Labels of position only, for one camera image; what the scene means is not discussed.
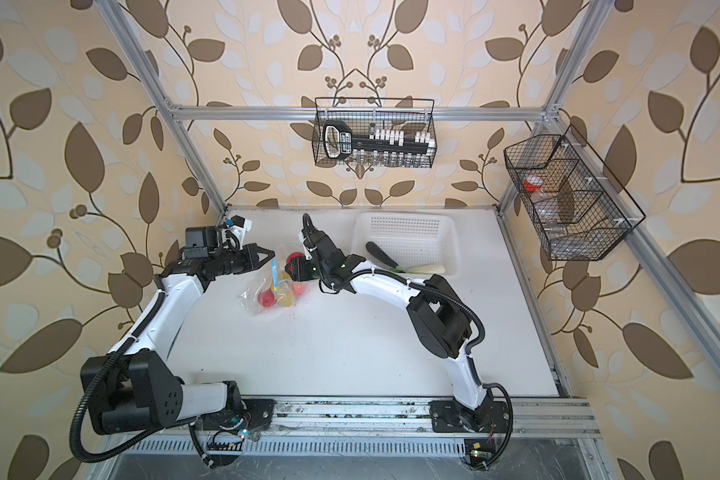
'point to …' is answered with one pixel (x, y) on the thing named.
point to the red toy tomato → (294, 255)
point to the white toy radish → (422, 269)
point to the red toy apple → (266, 298)
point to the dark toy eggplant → (377, 253)
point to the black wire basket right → (578, 205)
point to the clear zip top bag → (276, 291)
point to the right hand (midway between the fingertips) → (293, 269)
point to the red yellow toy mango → (298, 288)
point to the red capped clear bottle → (533, 184)
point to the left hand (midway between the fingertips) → (272, 251)
